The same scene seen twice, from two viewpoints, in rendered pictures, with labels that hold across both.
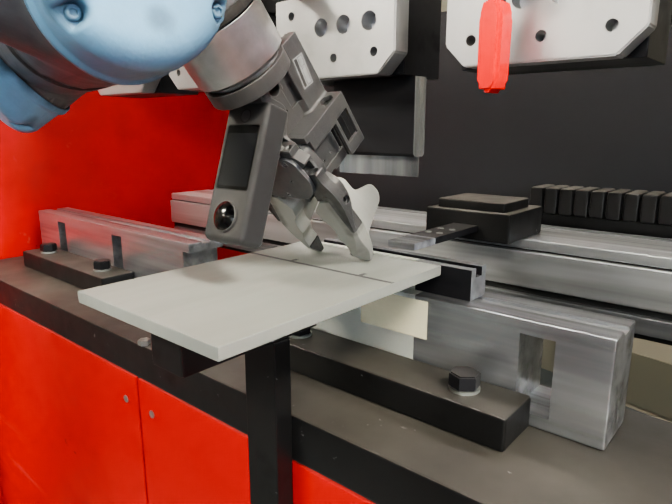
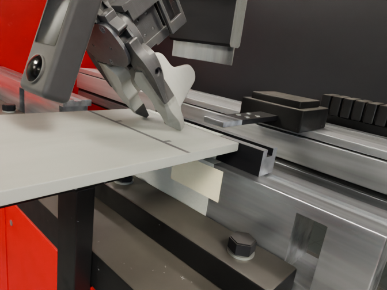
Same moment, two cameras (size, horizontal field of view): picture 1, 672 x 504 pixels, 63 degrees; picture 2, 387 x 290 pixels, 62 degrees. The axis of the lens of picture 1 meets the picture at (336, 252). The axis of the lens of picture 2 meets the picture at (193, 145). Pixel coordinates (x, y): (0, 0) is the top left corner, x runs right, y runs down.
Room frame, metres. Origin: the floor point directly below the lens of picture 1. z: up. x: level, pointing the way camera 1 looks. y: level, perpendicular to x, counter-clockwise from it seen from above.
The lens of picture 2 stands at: (0.16, -0.05, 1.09)
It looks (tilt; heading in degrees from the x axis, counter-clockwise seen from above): 16 degrees down; 0
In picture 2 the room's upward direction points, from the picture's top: 8 degrees clockwise
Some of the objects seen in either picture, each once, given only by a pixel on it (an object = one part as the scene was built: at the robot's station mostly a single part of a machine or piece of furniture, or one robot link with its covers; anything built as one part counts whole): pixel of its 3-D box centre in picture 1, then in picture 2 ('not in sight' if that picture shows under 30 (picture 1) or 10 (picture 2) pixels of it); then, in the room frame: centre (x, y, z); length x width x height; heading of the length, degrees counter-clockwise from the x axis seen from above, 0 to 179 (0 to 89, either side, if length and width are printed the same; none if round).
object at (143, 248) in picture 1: (119, 249); (26, 98); (0.93, 0.38, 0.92); 0.50 x 0.06 x 0.10; 50
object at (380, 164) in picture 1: (377, 127); (204, 20); (0.58, -0.04, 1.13); 0.10 x 0.02 x 0.10; 50
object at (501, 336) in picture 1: (417, 329); (214, 190); (0.54, -0.08, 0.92); 0.39 x 0.06 x 0.10; 50
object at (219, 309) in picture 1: (274, 282); (88, 137); (0.46, 0.05, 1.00); 0.26 x 0.18 x 0.01; 140
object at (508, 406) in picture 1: (371, 372); (170, 221); (0.51, -0.04, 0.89); 0.30 x 0.05 x 0.03; 50
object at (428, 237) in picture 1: (458, 222); (263, 111); (0.69, -0.16, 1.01); 0.26 x 0.12 x 0.05; 140
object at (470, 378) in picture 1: (464, 380); (242, 244); (0.44, -0.11, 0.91); 0.03 x 0.03 x 0.02
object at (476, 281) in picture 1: (390, 265); (201, 137); (0.56, -0.06, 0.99); 0.20 x 0.03 x 0.03; 50
